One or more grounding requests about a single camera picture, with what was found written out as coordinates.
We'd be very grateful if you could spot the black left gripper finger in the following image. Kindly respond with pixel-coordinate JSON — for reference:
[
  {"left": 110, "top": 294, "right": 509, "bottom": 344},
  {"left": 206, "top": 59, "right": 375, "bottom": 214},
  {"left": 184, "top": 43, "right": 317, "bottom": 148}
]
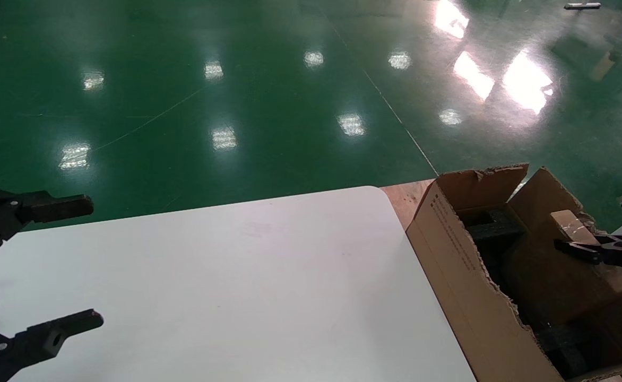
[
  {"left": 0, "top": 188, "right": 94, "bottom": 264},
  {"left": 0, "top": 309, "right": 105, "bottom": 382}
]

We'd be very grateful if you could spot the big open cardboard box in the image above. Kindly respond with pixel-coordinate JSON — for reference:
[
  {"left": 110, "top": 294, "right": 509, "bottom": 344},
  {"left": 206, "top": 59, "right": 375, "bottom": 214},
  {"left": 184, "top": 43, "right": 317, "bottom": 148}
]
[{"left": 405, "top": 163, "right": 622, "bottom": 382}]

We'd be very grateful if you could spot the black foam block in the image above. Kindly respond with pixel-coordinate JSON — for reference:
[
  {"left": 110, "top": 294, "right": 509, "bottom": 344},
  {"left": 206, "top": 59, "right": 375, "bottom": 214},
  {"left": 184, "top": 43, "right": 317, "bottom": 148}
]
[
  {"left": 537, "top": 324, "right": 609, "bottom": 378},
  {"left": 465, "top": 209, "right": 526, "bottom": 247}
]

